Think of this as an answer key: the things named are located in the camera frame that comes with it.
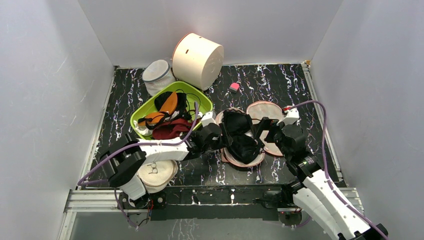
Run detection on floral mesh laundry bag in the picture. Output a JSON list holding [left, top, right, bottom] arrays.
[[215, 100, 283, 168]]

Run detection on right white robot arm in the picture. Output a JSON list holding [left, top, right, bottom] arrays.
[[252, 117, 389, 240]]

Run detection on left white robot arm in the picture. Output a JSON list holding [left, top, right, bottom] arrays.
[[99, 123, 233, 208]]

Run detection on maroon bra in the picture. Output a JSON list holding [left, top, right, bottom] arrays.
[[151, 118, 193, 140]]

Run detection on orange black bra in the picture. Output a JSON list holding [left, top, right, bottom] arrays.
[[137, 91, 192, 130]]

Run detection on cream round mesh laundry bag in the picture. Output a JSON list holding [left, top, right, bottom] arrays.
[[137, 160, 178, 194]]

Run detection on white mesh cylindrical laundry bag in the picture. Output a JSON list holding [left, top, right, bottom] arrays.
[[141, 59, 176, 96]]

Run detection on pink small block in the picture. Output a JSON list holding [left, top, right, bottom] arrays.
[[228, 82, 240, 93]]

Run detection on green plastic bin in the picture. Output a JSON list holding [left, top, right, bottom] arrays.
[[130, 81, 214, 140]]

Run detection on white garment in bin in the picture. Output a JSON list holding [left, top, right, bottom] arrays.
[[134, 123, 153, 137]]

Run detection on white cylindrical container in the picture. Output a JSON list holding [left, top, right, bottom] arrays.
[[172, 33, 225, 91]]

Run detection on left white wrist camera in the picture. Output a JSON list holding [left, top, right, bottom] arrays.
[[200, 111, 216, 127]]

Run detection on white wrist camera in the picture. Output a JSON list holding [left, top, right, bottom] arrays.
[[200, 111, 216, 127], [277, 105, 300, 126]]

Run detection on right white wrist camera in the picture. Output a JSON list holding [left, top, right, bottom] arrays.
[[277, 105, 300, 126]]

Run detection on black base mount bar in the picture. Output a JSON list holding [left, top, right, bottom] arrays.
[[117, 184, 308, 225]]

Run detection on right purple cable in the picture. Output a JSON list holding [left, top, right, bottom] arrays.
[[283, 100, 390, 240]]

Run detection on purple cable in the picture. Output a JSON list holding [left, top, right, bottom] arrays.
[[283, 100, 390, 240], [77, 101, 200, 229]]

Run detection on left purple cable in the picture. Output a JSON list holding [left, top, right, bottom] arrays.
[[77, 101, 200, 229]]

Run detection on aluminium frame rail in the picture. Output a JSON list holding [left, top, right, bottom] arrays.
[[56, 187, 372, 240]]

